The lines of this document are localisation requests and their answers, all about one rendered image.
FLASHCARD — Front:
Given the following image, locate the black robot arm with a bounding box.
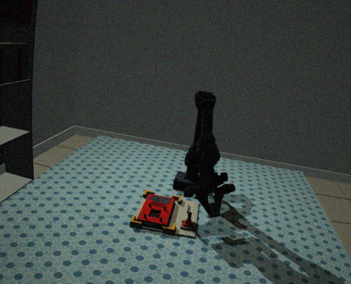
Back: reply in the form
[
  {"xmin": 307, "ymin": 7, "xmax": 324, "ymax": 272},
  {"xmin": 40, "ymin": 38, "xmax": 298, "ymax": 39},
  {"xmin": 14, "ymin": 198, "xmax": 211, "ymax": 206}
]
[{"xmin": 183, "ymin": 91, "xmax": 228, "ymax": 186}]

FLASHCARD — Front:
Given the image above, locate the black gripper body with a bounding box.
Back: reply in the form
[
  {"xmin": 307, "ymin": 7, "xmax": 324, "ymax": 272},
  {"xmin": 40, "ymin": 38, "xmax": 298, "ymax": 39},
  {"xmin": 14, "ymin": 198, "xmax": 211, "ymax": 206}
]
[{"xmin": 184, "ymin": 170, "xmax": 236, "ymax": 198}]

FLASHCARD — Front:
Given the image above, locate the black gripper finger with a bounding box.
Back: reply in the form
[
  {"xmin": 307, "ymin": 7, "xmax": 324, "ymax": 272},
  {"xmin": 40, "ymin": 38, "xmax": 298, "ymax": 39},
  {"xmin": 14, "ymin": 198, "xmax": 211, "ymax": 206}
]
[
  {"xmin": 195, "ymin": 193, "xmax": 210, "ymax": 214},
  {"xmin": 213, "ymin": 192, "xmax": 227, "ymax": 208}
]

